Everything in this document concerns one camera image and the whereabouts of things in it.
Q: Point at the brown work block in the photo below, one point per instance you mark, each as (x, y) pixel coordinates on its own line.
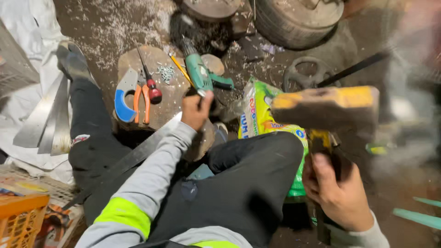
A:
(165, 100)

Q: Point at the grey sheet metal pieces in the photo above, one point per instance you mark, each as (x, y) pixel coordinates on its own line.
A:
(46, 120)

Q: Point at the pile of small screws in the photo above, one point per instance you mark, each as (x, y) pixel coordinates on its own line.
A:
(166, 73)

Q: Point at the person's left hand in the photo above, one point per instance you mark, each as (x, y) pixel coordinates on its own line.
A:
(194, 113)

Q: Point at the long grey metal strip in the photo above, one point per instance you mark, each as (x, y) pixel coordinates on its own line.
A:
(131, 160)

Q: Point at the black metal rod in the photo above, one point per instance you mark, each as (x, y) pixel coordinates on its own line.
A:
(355, 68)

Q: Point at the teal bar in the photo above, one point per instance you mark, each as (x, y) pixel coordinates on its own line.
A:
(418, 218)
(429, 202)

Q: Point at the printed cardboard carton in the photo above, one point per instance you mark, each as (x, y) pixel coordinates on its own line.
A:
(60, 220)

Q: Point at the person's left fingers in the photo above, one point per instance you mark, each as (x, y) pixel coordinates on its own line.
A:
(206, 101)

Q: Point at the person's black trousers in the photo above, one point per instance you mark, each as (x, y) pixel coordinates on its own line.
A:
(248, 179)

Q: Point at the green electric drill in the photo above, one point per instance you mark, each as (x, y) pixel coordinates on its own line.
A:
(198, 70)

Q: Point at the yellow-headed hammer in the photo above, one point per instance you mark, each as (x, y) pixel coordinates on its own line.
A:
(327, 106)

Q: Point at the dusty rubber tyre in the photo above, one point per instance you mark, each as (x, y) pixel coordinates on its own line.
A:
(296, 24)

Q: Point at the round brown stone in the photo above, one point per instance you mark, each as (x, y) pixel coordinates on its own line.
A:
(213, 64)

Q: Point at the white tarpaulin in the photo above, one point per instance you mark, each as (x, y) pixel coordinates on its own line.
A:
(31, 41)

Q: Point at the green yellow plastic bag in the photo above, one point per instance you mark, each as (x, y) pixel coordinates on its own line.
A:
(258, 117)

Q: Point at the yellow pencil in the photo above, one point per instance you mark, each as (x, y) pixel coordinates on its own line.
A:
(180, 68)

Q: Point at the person's grey shoe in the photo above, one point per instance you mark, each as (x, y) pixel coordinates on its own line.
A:
(72, 62)
(220, 132)

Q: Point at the round rusty metal disc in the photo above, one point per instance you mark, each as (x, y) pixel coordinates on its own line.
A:
(210, 8)

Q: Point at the grey steering wheel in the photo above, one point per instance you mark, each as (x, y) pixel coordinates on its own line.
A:
(305, 79)

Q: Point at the orange plastic crate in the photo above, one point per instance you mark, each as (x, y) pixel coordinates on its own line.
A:
(20, 220)

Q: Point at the person's right hand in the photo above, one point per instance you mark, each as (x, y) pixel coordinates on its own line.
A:
(339, 199)

